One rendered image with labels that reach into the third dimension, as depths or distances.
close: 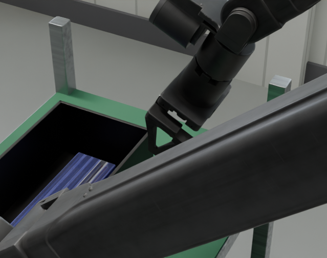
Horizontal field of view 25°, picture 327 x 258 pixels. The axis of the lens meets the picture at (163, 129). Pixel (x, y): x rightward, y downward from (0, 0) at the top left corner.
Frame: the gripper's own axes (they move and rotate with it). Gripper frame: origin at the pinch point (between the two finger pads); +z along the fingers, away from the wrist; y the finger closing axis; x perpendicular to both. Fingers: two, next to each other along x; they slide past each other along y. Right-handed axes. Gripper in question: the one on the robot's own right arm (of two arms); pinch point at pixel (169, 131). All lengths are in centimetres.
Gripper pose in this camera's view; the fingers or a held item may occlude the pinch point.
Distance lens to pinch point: 103.5
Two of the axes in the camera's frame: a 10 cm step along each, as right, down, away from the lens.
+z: -4.0, 5.8, 7.1
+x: 8.0, 6.0, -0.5
